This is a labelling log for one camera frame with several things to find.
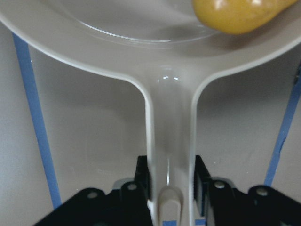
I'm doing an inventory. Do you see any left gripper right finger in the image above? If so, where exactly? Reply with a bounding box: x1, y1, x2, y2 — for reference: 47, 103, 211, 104
194, 155, 301, 226

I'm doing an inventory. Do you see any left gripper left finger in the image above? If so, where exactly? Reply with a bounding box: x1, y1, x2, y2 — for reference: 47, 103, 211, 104
36, 155, 153, 226

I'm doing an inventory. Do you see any beige plastic dustpan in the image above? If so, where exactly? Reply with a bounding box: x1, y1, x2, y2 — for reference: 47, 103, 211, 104
0, 0, 301, 226

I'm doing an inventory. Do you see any orange mango-like fruit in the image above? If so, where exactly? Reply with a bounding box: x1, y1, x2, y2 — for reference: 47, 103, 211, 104
191, 0, 297, 35

